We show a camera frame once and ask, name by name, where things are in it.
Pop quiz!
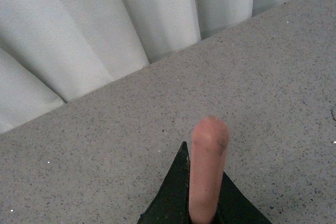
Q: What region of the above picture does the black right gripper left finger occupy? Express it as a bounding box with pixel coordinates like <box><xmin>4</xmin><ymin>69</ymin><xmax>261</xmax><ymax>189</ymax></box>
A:
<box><xmin>138</xmin><ymin>142</ymin><xmax>190</xmax><ymax>224</ymax></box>

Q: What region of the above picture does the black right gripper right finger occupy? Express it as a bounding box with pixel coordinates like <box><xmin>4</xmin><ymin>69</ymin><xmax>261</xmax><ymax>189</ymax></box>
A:
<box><xmin>214</xmin><ymin>172</ymin><xmax>271</xmax><ymax>224</ymax></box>

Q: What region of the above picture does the pink chopstick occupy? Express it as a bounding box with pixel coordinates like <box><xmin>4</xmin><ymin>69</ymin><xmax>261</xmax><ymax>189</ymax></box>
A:
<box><xmin>188</xmin><ymin>115</ymin><xmax>230</xmax><ymax>223</ymax></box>

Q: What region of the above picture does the white pleated curtain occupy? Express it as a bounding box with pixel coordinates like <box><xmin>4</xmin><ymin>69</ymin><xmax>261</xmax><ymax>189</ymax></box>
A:
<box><xmin>1</xmin><ymin>0</ymin><xmax>289</xmax><ymax>132</ymax></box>

